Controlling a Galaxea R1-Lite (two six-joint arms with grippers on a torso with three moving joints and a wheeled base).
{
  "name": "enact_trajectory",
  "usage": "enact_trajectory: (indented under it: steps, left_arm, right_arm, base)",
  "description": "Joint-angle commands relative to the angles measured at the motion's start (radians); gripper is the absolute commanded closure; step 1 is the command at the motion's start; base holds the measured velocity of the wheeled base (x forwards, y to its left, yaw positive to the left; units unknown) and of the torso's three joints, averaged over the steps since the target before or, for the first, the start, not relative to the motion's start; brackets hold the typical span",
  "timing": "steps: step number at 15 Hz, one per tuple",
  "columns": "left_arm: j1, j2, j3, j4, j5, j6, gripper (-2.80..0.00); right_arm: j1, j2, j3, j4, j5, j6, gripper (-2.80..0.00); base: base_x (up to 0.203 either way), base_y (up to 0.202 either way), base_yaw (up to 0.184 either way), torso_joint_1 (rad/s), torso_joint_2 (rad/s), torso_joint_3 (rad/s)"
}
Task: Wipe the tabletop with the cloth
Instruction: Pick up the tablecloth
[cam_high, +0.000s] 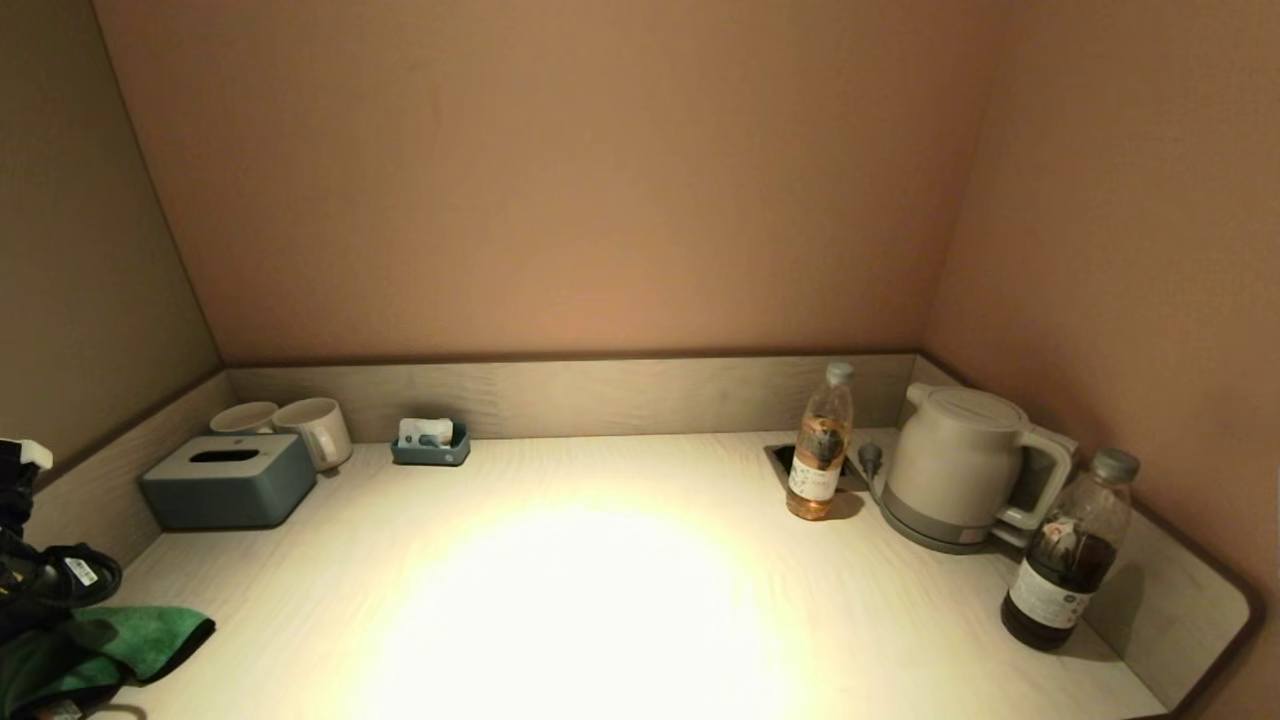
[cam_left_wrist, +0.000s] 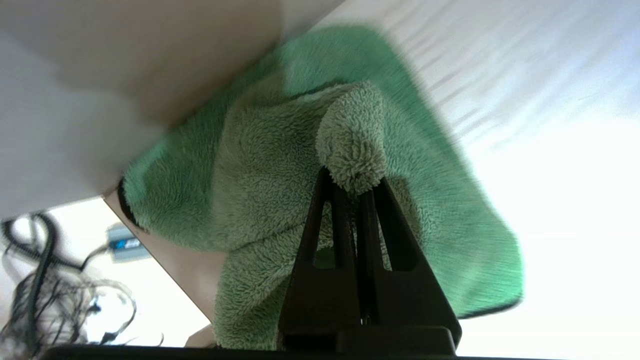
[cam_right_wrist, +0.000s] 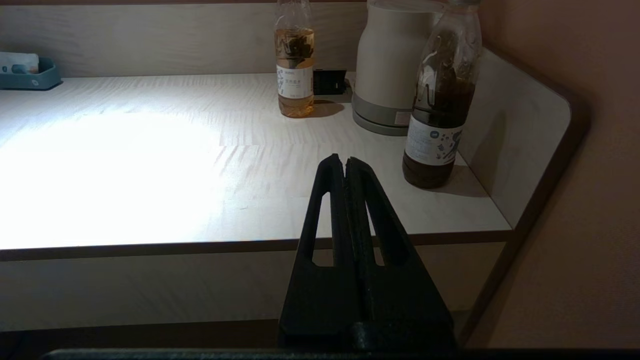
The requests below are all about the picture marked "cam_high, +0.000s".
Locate green microfiber cloth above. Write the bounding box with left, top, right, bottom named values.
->
left=0, top=606, right=216, bottom=720

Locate grey-blue tissue box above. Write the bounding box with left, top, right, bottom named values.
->
left=138, top=433, right=317, bottom=529

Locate white ceramic mug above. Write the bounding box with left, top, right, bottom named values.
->
left=209, top=401, right=280, bottom=436
left=271, top=397, right=353, bottom=471

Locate small blue sachet tray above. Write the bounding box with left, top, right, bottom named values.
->
left=390, top=421, right=471, bottom=467

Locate recessed power socket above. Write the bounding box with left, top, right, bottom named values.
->
left=766, top=444, right=869, bottom=493

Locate plastic bottle with amber drink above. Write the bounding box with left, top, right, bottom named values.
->
left=786, top=362, right=855, bottom=521

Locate grey kettle base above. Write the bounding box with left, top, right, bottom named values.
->
left=880, top=495, right=1011, bottom=554

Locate white electric kettle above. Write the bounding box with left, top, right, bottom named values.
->
left=885, top=383, right=1079, bottom=531

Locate plastic bottle with dark drink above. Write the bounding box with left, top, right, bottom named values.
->
left=1001, top=449, right=1141, bottom=651

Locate black cable with white label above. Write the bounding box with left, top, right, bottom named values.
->
left=0, top=543, right=123, bottom=613

